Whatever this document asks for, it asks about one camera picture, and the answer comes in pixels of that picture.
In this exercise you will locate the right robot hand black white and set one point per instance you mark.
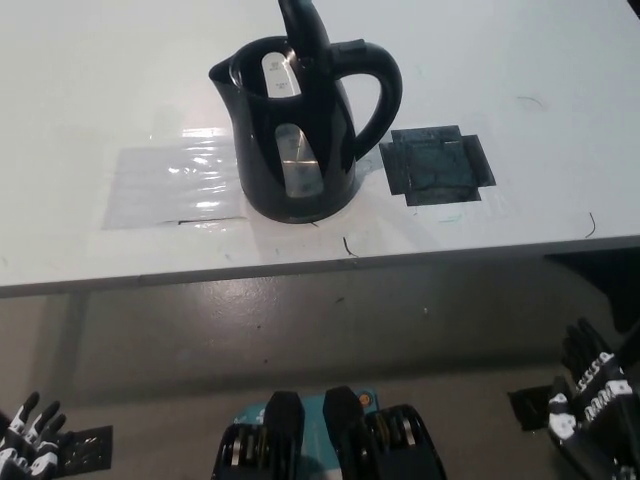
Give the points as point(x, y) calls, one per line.
point(607, 400)

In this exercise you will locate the black hinged kettle lid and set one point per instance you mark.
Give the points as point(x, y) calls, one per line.
point(302, 25)

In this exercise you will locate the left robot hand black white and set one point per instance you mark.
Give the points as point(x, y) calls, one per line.
point(25, 440)

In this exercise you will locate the black electric kettle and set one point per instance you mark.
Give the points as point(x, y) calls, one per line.
point(260, 150)

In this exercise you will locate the black metal stand leg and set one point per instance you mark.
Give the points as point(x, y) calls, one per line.
point(632, 345)

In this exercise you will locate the black table underframe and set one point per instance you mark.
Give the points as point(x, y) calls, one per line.
point(600, 280)

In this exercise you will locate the black tape patch on table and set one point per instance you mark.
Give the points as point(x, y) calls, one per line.
point(437, 167)

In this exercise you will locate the robot torso black teal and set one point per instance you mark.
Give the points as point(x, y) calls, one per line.
point(300, 440)

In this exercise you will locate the clear plastic sheet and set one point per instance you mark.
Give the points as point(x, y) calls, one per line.
point(170, 180)

